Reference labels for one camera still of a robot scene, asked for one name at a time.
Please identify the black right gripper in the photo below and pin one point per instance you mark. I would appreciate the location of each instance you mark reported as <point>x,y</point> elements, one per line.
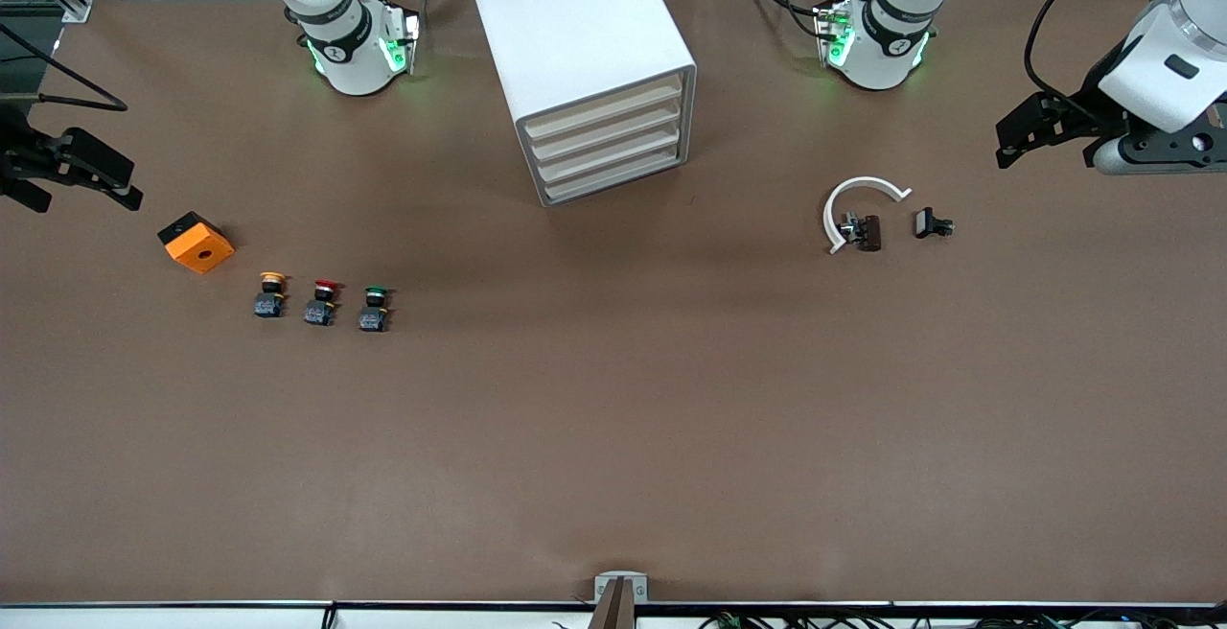
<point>17,155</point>

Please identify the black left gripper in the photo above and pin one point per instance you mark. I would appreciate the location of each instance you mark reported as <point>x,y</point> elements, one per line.
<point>1090,100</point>

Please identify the green push button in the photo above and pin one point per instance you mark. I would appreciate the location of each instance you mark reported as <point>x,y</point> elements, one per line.
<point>373,320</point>

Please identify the white plastic drawer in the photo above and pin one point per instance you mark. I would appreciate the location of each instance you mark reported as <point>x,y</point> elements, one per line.
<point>604,174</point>
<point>604,105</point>
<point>633,146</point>
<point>604,130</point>

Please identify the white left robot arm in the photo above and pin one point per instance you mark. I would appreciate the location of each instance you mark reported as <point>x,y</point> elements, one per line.
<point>877,44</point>

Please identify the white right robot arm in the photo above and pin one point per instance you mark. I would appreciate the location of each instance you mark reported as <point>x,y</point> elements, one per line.
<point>345,54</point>

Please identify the yellow push button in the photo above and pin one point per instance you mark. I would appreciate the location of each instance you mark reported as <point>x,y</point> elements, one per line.
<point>271,303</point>

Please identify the red push button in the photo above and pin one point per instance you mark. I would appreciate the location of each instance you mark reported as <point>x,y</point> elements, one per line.
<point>319,311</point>

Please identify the white drawer cabinet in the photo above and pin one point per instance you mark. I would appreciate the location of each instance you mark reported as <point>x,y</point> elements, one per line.
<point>575,25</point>

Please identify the orange box with hole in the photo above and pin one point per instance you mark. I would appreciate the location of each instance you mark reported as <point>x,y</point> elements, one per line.
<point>201,250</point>

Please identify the small black electrical component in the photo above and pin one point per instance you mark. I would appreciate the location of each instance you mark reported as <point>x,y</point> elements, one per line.
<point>926,222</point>

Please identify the brown electrical component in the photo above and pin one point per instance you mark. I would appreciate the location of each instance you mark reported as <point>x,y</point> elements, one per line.
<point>869,233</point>

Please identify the white table edge rail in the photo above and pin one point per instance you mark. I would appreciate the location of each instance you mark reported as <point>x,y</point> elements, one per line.
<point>192,617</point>

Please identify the grey metal bracket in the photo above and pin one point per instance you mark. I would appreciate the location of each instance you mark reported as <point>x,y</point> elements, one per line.
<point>621,600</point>

